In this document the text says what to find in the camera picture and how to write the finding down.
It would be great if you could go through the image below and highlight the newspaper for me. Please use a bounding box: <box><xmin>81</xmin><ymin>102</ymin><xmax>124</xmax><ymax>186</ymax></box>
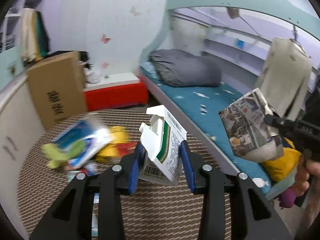
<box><xmin>219</xmin><ymin>88</ymin><xmax>284</xmax><ymax>163</ymax></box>

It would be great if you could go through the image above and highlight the teal bunk bed frame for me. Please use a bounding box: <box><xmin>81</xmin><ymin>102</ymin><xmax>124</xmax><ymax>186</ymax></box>
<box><xmin>135</xmin><ymin>0</ymin><xmax>320</xmax><ymax>201</ymax></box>

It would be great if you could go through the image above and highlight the grey folded quilt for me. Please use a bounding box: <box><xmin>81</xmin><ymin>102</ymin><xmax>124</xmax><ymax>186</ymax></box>
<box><xmin>149</xmin><ymin>49</ymin><xmax>222</xmax><ymax>87</ymax></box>

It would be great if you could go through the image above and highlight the yellow white packet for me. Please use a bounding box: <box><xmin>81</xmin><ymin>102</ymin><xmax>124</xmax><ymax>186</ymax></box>
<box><xmin>95</xmin><ymin>126</ymin><xmax>129</xmax><ymax>165</ymax></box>

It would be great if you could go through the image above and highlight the blue patterned mattress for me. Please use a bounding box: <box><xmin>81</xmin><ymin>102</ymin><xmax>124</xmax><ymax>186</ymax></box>
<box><xmin>139</xmin><ymin>68</ymin><xmax>272</xmax><ymax>194</ymax></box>

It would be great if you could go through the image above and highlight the white plastic bag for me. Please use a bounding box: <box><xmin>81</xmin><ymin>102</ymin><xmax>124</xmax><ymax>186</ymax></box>
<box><xmin>84</xmin><ymin>66</ymin><xmax>102</xmax><ymax>84</ymax></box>

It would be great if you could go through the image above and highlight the purple stepped shelf unit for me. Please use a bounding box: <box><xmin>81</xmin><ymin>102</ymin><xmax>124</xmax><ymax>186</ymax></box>
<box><xmin>1</xmin><ymin>0</ymin><xmax>43</xmax><ymax>89</ymax></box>

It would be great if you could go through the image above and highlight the white green medicine box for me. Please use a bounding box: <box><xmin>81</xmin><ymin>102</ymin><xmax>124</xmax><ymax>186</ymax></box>
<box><xmin>139</xmin><ymin>105</ymin><xmax>187</xmax><ymax>186</ymax></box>

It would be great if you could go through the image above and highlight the blue white paper box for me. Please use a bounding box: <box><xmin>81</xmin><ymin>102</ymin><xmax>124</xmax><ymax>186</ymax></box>
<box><xmin>53</xmin><ymin>114</ymin><xmax>113</xmax><ymax>170</ymax></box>

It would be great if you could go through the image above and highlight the green leaf plush toy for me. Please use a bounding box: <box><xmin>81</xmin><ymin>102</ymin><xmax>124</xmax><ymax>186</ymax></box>
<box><xmin>42</xmin><ymin>140</ymin><xmax>85</xmax><ymax>170</ymax></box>

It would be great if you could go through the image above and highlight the white low cabinet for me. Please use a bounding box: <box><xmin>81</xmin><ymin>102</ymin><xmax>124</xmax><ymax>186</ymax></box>
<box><xmin>0</xmin><ymin>74</ymin><xmax>47</xmax><ymax>205</ymax></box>

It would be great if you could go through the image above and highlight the yellow jacket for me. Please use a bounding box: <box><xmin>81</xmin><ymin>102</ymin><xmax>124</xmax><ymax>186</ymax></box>
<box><xmin>261</xmin><ymin>138</ymin><xmax>302</xmax><ymax>182</ymax></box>

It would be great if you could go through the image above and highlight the red snack wrapper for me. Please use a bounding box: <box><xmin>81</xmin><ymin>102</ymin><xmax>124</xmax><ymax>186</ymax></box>
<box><xmin>117</xmin><ymin>141</ymin><xmax>138</xmax><ymax>158</ymax></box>

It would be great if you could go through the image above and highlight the cream hanging sweater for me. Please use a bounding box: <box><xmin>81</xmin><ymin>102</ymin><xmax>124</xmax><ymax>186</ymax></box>
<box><xmin>255</xmin><ymin>37</ymin><xmax>312</xmax><ymax>120</ymax></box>

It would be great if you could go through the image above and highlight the hanging clothes row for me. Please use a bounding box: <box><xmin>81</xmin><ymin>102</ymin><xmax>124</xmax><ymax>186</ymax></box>
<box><xmin>20</xmin><ymin>8</ymin><xmax>50</xmax><ymax>62</ymax></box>

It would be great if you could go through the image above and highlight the person's right hand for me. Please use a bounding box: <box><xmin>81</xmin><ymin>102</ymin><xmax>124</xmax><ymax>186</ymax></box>
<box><xmin>292</xmin><ymin>155</ymin><xmax>320</xmax><ymax>197</ymax></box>

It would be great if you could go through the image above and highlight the large brown cardboard box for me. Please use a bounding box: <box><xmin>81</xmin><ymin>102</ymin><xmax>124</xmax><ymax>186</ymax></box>
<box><xmin>27</xmin><ymin>51</ymin><xmax>87</xmax><ymax>129</ymax></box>

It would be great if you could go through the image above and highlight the red storage bench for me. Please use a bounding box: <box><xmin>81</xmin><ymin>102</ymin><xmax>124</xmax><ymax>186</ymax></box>
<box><xmin>84</xmin><ymin>73</ymin><xmax>149</xmax><ymax>112</ymax></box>

